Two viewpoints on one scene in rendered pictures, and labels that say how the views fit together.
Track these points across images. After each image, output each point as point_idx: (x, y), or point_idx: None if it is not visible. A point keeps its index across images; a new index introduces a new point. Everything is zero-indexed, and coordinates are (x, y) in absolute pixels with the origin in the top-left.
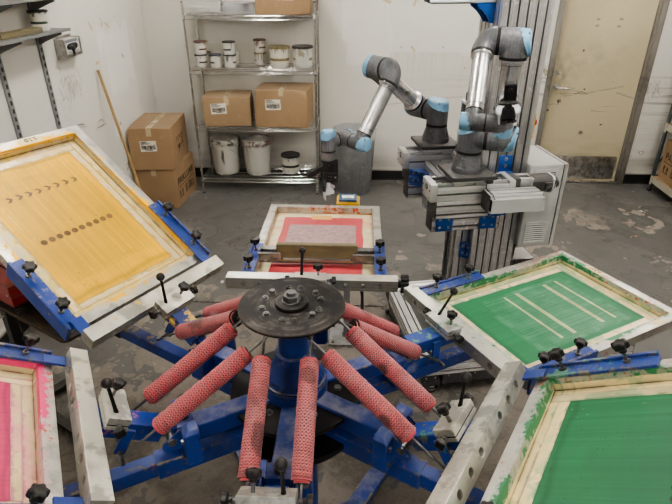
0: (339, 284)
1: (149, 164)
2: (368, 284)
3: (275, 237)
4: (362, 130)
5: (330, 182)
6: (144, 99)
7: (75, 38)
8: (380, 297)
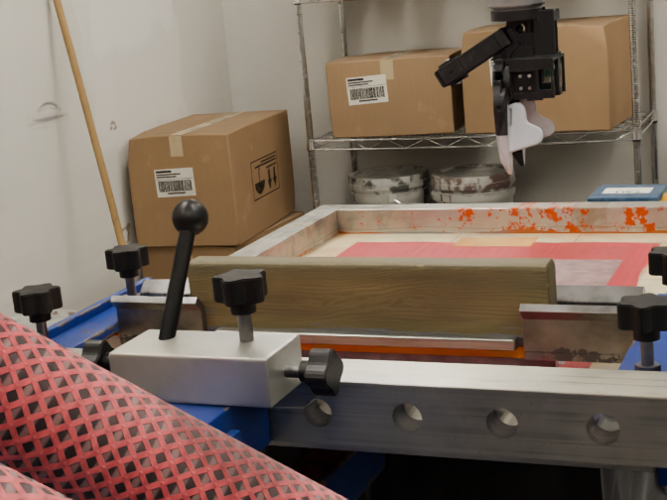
0: (373, 409)
1: (176, 231)
2: (532, 413)
3: None
4: None
5: (527, 98)
6: (197, 82)
7: None
8: None
